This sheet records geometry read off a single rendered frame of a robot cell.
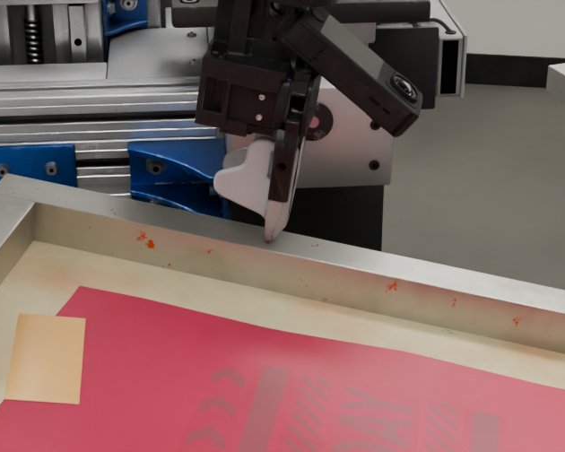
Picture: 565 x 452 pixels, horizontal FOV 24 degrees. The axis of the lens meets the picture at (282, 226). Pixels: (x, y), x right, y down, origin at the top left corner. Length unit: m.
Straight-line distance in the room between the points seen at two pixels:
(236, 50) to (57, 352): 0.25
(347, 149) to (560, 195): 2.79
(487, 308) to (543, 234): 2.60
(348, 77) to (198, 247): 0.19
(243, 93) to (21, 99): 0.31
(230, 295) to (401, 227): 2.60
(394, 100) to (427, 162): 3.08
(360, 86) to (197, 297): 0.21
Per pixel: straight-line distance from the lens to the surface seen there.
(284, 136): 0.94
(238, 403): 0.89
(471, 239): 3.55
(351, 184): 1.10
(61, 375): 0.90
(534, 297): 1.02
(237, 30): 0.94
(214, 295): 1.00
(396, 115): 0.94
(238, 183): 0.98
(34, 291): 0.99
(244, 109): 0.95
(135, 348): 0.93
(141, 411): 0.87
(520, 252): 3.50
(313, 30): 0.93
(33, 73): 1.25
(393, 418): 0.91
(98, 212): 1.03
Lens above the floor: 1.58
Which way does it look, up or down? 26 degrees down
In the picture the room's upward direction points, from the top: straight up
